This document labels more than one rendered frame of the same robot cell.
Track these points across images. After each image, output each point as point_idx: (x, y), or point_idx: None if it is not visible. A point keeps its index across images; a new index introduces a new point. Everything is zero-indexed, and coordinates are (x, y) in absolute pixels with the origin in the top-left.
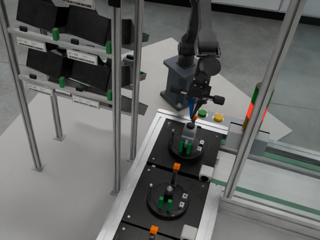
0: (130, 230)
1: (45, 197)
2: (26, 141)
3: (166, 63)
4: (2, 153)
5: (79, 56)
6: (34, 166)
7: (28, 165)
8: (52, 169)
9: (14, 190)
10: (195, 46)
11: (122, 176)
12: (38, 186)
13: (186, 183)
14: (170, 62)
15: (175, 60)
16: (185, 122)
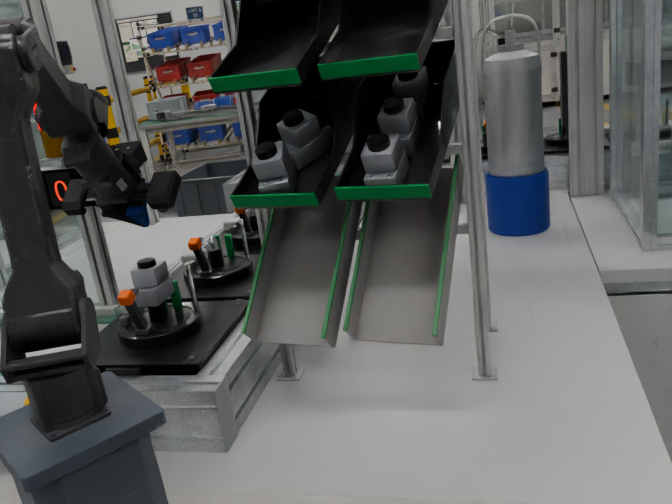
0: None
1: None
2: (553, 352)
3: (152, 401)
4: (583, 328)
5: None
6: (493, 324)
7: (508, 325)
8: (455, 329)
9: (499, 299)
10: (98, 111)
11: (309, 348)
12: (462, 310)
13: (180, 292)
14: (134, 408)
15: (109, 420)
16: (143, 376)
